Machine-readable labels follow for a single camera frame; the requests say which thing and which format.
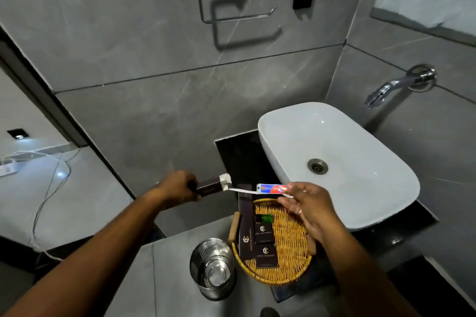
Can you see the person's right hand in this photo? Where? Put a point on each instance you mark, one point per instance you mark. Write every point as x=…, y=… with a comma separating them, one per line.
x=314, y=209

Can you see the person's left hand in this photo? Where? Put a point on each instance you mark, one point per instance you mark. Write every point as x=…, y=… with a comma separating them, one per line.
x=173, y=188

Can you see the person's right thumb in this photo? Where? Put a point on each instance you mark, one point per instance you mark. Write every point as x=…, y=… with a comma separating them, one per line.
x=303, y=187

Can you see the person's left fingers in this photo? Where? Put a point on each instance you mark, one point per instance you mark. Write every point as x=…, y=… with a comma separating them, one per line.
x=194, y=191

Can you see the dark brown toothbrush box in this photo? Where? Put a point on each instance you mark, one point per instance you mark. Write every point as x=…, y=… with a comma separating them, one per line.
x=210, y=186

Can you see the small toothpaste tube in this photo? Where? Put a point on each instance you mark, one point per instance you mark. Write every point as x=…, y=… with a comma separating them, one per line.
x=272, y=189

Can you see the white toothbrush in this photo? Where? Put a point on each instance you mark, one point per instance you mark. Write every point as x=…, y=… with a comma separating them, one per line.
x=245, y=191

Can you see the person's right forearm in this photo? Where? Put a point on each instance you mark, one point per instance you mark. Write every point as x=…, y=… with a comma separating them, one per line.
x=360, y=276

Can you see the person's left forearm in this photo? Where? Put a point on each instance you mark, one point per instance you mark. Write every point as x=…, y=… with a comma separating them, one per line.
x=89, y=257

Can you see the chrome sink drain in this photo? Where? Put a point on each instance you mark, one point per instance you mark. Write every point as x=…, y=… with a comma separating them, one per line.
x=318, y=166

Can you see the green sachet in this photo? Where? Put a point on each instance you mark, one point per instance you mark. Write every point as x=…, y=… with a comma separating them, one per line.
x=264, y=218

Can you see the white ceramic sink basin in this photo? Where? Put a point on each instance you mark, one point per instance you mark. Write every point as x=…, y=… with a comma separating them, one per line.
x=357, y=164

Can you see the small dark amenity box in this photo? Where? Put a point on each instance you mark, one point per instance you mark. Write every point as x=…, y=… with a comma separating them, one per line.
x=264, y=232
x=266, y=255

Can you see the long dark amenity box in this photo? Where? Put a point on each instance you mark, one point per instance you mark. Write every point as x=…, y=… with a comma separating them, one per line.
x=246, y=224

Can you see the round wicker basket tray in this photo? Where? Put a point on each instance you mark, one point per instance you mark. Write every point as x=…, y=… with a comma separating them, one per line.
x=292, y=250

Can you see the steel waste bin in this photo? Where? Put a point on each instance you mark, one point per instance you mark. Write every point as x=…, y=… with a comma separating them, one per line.
x=214, y=268

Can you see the black square recessed light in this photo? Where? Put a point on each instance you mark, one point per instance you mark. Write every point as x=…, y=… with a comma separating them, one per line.
x=18, y=134

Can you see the chrome wall faucet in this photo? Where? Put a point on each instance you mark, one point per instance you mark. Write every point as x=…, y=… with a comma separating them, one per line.
x=398, y=84

